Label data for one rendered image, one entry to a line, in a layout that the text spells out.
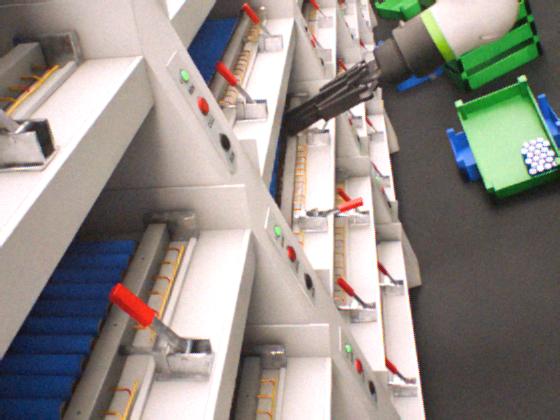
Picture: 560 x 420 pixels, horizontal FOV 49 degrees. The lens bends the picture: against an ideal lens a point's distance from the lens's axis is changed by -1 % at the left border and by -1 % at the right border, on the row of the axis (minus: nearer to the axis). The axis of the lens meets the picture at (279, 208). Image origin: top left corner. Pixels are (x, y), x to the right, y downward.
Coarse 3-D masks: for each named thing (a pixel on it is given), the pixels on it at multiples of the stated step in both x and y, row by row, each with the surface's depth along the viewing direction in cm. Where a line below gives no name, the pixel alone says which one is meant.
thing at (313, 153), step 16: (320, 80) 125; (288, 96) 126; (304, 96) 126; (320, 128) 118; (320, 160) 108; (320, 176) 103; (304, 192) 100; (320, 192) 99; (320, 208) 95; (304, 240) 89; (320, 240) 88; (320, 256) 85; (320, 272) 75
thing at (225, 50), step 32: (224, 0) 118; (256, 0) 117; (288, 0) 117; (224, 32) 108; (256, 32) 110; (288, 32) 111; (224, 64) 93; (256, 64) 99; (288, 64) 104; (224, 96) 86; (256, 96) 88; (256, 128) 79; (256, 160) 67
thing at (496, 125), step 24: (504, 96) 176; (528, 96) 174; (480, 120) 178; (504, 120) 174; (528, 120) 171; (480, 144) 174; (504, 144) 171; (552, 144) 162; (480, 168) 166; (504, 168) 168; (504, 192) 163
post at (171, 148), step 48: (0, 0) 50; (48, 0) 50; (144, 0) 56; (144, 48) 52; (144, 144) 57; (192, 144) 56; (240, 144) 66; (288, 288) 65; (336, 336) 74; (336, 384) 73
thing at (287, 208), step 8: (296, 104) 123; (288, 136) 111; (296, 136) 111; (288, 144) 109; (296, 144) 109; (288, 152) 106; (296, 152) 108; (304, 152) 109; (288, 160) 104; (296, 160) 107; (288, 168) 102; (296, 168) 104; (288, 176) 99; (304, 176) 102; (288, 184) 97; (288, 192) 95; (288, 200) 93; (304, 200) 96; (280, 208) 92; (288, 208) 92; (296, 208) 93; (304, 208) 94; (288, 216) 90; (288, 224) 88; (296, 232) 88; (304, 232) 89
